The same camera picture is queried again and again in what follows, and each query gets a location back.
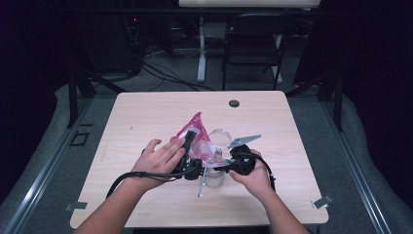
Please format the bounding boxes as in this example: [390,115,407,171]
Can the aluminium floor rail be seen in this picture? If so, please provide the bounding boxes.
[319,100,393,234]
[0,97,95,234]

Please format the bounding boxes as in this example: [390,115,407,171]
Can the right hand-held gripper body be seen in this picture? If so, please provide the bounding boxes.
[227,134,262,176]

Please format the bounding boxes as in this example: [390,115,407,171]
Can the black metal crossbar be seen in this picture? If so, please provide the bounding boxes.
[55,7,322,16]

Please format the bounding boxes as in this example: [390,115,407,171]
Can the left hand-held gripper black cable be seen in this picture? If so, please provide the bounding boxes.
[106,165,199,199]

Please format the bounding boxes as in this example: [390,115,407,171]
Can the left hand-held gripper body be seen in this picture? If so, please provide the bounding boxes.
[176,152,208,198]

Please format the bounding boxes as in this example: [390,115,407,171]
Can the right hand-held gripper black cable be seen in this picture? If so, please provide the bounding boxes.
[249,152,277,193]

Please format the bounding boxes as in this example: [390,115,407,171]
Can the clear plastic cup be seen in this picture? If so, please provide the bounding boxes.
[204,129,233,188]

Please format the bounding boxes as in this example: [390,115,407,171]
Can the pink white plastic snack bag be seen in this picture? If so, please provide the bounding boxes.
[170,111,233,169]

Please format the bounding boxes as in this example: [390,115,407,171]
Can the person's right hand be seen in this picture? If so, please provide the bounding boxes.
[228,149,277,200]

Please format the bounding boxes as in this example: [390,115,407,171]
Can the person's left hand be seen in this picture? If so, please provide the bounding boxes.
[131,137,186,192]

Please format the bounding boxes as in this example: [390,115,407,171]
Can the black equipment cabinet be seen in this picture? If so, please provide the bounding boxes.
[77,13,141,74]

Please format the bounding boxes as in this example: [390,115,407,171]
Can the grey box under desk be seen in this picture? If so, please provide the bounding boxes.
[204,22,228,40]

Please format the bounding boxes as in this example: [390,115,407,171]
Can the black floor cables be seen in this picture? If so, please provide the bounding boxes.
[140,61,215,93]

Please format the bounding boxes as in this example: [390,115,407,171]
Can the black tape square outline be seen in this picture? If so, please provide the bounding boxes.
[69,131,91,147]

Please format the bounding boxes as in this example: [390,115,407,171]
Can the hand-held gripper black cable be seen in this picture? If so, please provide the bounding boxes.
[249,152,277,193]
[106,165,199,199]

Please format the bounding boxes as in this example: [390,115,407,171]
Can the white desk with white legs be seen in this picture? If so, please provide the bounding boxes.
[178,0,321,85]

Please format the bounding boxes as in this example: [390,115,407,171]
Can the black metal stand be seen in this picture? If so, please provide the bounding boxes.
[285,69,345,133]
[66,69,128,129]

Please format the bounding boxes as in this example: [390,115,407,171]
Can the grey tape piece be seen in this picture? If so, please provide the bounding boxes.
[312,194,334,210]
[63,201,89,213]

